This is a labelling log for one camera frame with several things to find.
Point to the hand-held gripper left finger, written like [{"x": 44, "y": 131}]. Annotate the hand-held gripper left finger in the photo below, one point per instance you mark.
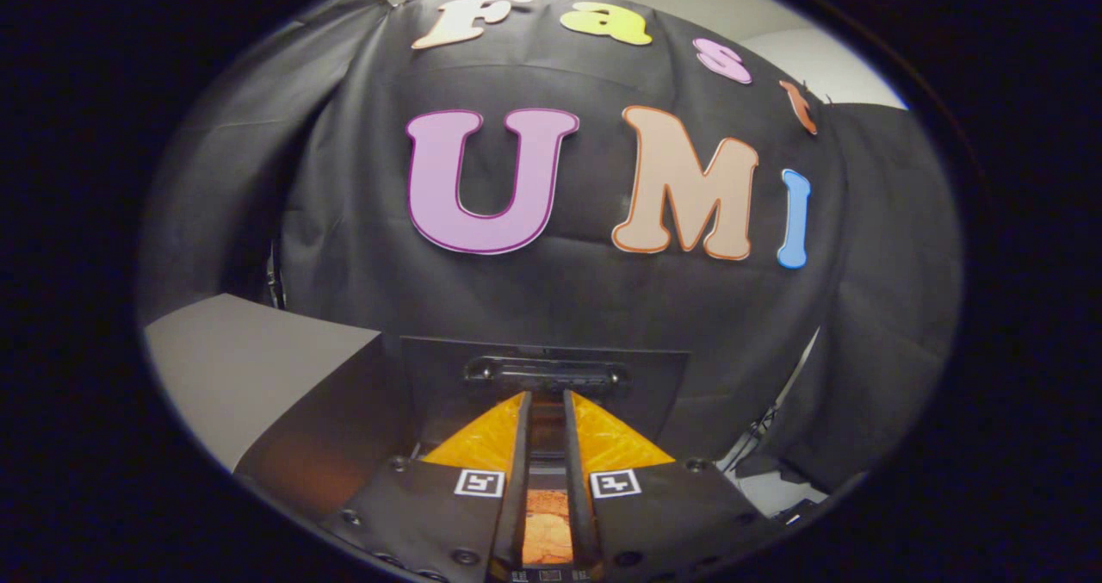
[{"x": 515, "y": 480}]

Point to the beige cabinet with dark sides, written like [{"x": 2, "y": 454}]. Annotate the beige cabinet with dark sides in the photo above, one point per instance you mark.
[{"x": 250, "y": 368}]

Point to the orange garment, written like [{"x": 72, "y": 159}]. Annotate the orange garment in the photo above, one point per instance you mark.
[{"x": 547, "y": 527}]

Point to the black backdrop cloth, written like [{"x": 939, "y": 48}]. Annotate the black backdrop cloth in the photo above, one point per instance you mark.
[{"x": 560, "y": 299}]

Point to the black box with white label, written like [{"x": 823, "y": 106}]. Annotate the black box with white label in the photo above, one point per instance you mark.
[{"x": 805, "y": 512}]

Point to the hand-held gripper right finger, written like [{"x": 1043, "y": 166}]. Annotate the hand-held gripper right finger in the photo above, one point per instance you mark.
[{"x": 578, "y": 480}]

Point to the black light stand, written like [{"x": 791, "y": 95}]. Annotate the black light stand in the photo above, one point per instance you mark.
[{"x": 762, "y": 424}]

